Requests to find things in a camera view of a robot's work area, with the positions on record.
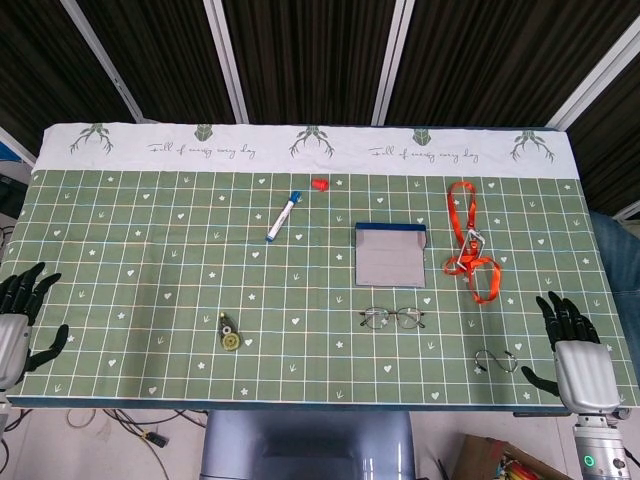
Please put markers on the olive correction tape dispenser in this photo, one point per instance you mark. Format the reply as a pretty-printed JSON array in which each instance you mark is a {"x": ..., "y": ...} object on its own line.
[{"x": 230, "y": 341}]

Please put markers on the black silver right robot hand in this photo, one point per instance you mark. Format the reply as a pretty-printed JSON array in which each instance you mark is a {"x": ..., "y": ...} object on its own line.
[{"x": 585, "y": 372}]

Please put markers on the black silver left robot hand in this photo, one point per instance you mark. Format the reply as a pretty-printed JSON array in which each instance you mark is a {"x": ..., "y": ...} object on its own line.
[{"x": 15, "y": 340}]

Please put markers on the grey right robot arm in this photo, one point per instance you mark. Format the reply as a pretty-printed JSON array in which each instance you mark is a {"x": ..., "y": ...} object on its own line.
[{"x": 597, "y": 447}]

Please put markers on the small red cap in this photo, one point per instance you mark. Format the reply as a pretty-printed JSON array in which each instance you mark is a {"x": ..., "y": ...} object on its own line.
[{"x": 320, "y": 185}]

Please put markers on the blue jeans leg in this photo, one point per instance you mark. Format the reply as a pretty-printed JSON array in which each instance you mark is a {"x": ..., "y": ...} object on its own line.
[{"x": 617, "y": 250}]

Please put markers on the white partition post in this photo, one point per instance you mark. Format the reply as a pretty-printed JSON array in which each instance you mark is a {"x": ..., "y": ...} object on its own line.
[
  {"x": 102, "y": 60},
  {"x": 590, "y": 75},
  {"x": 392, "y": 60},
  {"x": 227, "y": 65}
]

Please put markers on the white blue marker pen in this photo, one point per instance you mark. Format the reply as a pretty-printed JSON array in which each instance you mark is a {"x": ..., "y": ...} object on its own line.
[{"x": 282, "y": 217}]

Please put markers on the green grid tablecloth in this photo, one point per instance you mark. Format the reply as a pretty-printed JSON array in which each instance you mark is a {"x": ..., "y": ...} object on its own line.
[{"x": 300, "y": 280}]

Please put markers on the brown cardboard box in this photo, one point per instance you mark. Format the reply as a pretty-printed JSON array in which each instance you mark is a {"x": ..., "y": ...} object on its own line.
[{"x": 480, "y": 455}]

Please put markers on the thin-framed eyeglasses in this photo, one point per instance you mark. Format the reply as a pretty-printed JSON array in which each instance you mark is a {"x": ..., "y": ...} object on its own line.
[{"x": 372, "y": 318}]

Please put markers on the blue glasses case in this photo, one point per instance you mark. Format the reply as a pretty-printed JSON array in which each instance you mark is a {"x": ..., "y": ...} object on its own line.
[{"x": 390, "y": 260}]

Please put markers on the blue-grey robot torso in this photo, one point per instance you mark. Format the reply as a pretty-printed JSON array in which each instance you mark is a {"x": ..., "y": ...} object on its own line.
[{"x": 307, "y": 445}]

